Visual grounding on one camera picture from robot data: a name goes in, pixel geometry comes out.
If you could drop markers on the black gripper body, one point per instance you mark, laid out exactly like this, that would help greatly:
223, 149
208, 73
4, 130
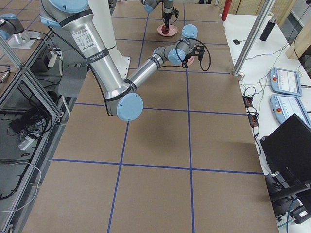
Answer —
166, 16
189, 55

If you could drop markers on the pink bowl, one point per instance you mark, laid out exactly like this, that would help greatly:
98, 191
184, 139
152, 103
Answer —
190, 64

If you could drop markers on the red apple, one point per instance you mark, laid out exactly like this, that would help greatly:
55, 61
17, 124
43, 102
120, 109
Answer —
164, 32

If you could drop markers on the pink plate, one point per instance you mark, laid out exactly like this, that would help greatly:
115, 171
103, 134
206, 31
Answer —
169, 32

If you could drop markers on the small black square device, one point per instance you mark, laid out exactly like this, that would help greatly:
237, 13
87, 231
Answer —
235, 41

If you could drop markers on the red fire extinguisher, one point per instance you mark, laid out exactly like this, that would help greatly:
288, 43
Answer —
226, 9

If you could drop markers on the far orange black hub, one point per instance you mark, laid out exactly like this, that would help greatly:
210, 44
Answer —
247, 101

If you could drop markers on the orange black hub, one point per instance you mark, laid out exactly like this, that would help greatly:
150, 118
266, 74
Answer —
247, 101
253, 120

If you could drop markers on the black water bottle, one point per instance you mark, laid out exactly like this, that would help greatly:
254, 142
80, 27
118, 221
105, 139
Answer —
268, 28

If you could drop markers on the near orange black hub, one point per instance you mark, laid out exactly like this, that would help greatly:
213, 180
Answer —
253, 120

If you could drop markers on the far blue teach pendant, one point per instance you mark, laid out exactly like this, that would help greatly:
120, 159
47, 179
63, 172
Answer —
285, 82

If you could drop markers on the blue teach pendant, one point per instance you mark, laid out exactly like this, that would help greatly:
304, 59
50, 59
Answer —
285, 82
284, 106

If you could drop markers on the near blue teach pendant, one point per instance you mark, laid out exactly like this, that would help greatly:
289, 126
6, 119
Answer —
284, 106

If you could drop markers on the black laptop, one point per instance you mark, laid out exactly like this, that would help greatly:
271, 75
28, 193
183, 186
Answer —
289, 147

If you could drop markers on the white power adapter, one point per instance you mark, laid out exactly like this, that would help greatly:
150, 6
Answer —
26, 143

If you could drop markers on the black power supply box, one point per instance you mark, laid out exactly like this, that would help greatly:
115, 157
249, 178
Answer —
300, 215

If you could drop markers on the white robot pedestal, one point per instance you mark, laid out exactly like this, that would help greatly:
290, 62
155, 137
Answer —
114, 36

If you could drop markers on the aluminium frame post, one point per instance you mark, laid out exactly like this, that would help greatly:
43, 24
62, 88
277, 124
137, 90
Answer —
264, 12

